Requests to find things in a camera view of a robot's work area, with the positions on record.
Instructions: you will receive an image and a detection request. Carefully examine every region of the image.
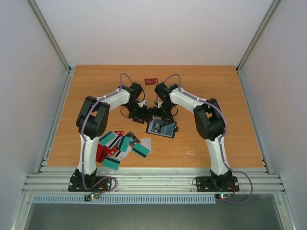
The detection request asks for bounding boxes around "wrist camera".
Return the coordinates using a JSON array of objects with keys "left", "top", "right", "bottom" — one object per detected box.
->
[
  {"left": 154, "top": 100, "right": 163, "bottom": 108},
  {"left": 138, "top": 99, "right": 148, "bottom": 108}
]

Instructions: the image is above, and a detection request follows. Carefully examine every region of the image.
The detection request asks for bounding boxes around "black leather card holder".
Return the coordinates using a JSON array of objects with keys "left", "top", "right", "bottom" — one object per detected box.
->
[{"left": 146, "top": 117, "right": 178, "bottom": 138}]

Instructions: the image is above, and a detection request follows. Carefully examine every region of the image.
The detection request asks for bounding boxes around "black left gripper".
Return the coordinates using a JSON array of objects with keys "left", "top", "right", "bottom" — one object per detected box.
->
[{"left": 125, "top": 102, "right": 148, "bottom": 124}]

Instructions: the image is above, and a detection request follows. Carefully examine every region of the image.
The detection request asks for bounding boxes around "red card left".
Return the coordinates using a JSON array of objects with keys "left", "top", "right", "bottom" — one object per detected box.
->
[{"left": 95, "top": 144, "right": 108, "bottom": 163}]

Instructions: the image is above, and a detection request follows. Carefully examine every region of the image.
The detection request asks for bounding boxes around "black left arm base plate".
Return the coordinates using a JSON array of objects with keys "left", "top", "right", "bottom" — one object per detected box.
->
[{"left": 68, "top": 169, "right": 112, "bottom": 192}]

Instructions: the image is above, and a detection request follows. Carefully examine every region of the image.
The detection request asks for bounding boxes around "teal card right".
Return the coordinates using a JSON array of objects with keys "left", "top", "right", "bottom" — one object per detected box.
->
[{"left": 132, "top": 143, "right": 150, "bottom": 158}]

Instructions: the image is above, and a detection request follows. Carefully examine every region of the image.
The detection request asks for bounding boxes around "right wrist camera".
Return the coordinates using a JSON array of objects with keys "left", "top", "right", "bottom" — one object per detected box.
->
[{"left": 154, "top": 100, "right": 163, "bottom": 108}]

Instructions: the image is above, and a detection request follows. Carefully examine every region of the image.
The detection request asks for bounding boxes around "small red card top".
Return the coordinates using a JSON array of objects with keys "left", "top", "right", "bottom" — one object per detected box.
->
[{"left": 114, "top": 131, "right": 124, "bottom": 136}]

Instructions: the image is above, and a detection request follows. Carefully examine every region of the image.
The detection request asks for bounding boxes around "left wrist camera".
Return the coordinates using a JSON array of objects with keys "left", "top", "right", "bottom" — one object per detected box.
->
[{"left": 138, "top": 99, "right": 148, "bottom": 108}]

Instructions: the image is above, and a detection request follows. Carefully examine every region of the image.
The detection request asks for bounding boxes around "black card in pile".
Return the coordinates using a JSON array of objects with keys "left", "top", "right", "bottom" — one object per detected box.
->
[{"left": 125, "top": 131, "right": 140, "bottom": 147}]

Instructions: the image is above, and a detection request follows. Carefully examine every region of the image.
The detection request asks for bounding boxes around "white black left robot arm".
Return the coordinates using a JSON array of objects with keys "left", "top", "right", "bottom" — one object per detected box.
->
[{"left": 76, "top": 82, "right": 148, "bottom": 191}]

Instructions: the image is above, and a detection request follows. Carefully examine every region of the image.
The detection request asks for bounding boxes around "grey slotted cable duct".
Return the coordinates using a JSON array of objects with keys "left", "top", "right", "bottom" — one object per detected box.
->
[{"left": 33, "top": 194, "right": 216, "bottom": 205}]

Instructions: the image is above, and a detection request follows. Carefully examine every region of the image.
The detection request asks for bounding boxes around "teal card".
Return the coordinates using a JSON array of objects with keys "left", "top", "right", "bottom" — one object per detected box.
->
[
  {"left": 102, "top": 157, "right": 120, "bottom": 171},
  {"left": 118, "top": 136, "right": 131, "bottom": 152},
  {"left": 132, "top": 143, "right": 150, "bottom": 158},
  {"left": 99, "top": 131, "right": 118, "bottom": 146}
]

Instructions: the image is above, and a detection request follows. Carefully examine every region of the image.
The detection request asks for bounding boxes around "teal card top left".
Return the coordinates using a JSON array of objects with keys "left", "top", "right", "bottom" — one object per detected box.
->
[{"left": 99, "top": 131, "right": 118, "bottom": 146}]

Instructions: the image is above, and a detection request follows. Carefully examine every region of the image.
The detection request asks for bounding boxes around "white floral card in pile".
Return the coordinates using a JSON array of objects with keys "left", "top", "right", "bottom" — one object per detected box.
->
[{"left": 115, "top": 146, "right": 132, "bottom": 161}]

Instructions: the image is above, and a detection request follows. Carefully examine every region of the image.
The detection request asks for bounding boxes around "red card far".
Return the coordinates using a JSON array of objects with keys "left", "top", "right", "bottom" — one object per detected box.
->
[{"left": 144, "top": 78, "right": 159, "bottom": 85}]

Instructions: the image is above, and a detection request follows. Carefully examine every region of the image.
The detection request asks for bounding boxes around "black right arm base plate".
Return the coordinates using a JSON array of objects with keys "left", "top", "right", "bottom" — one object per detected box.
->
[{"left": 193, "top": 176, "right": 240, "bottom": 192}]

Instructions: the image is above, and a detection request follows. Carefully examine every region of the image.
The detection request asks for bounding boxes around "black vip card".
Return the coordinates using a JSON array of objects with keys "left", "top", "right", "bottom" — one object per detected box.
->
[{"left": 148, "top": 118, "right": 162, "bottom": 134}]

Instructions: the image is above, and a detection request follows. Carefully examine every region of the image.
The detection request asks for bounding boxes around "right controller board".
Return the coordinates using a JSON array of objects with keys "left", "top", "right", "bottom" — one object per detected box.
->
[{"left": 215, "top": 194, "right": 233, "bottom": 200}]

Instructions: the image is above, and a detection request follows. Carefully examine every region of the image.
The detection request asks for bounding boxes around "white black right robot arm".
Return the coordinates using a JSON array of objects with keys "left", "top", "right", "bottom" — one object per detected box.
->
[{"left": 150, "top": 83, "right": 232, "bottom": 190}]

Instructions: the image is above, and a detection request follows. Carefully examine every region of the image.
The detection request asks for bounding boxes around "teal card middle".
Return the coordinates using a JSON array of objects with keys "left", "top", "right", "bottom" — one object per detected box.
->
[{"left": 118, "top": 136, "right": 131, "bottom": 152}]

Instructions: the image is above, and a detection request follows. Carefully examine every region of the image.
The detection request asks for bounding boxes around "left controller board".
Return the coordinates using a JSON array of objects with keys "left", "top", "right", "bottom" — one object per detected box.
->
[{"left": 84, "top": 194, "right": 99, "bottom": 202}]

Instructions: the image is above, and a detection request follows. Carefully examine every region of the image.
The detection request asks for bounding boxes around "teal card front bottom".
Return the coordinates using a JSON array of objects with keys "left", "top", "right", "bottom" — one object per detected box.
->
[{"left": 102, "top": 157, "right": 120, "bottom": 171}]

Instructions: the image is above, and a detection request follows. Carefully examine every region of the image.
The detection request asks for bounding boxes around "blue card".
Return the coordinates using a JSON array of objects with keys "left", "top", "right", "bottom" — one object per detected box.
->
[{"left": 161, "top": 124, "right": 174, "bottom": 138}]

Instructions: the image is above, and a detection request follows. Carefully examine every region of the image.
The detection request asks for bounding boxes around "controller board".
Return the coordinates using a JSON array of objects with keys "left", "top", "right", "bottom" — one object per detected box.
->
[
  {"left": 215, "top": 194, "right": 233, "bottom": 200},
  {"left": 84, "top": 194, "right": 99, "bottom": 202}
]

